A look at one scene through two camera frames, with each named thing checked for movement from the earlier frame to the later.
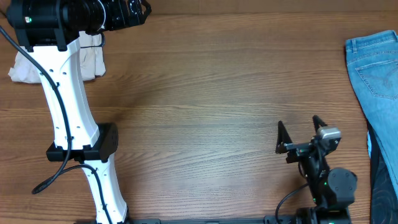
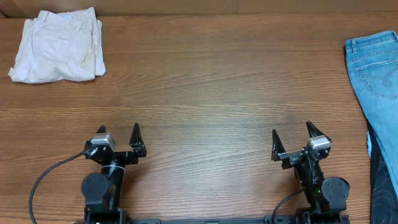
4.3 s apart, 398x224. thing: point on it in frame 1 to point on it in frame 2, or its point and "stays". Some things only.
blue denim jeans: (373, 63) stays
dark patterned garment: (384, 193) stays
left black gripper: (121, 20) to (137, 143)
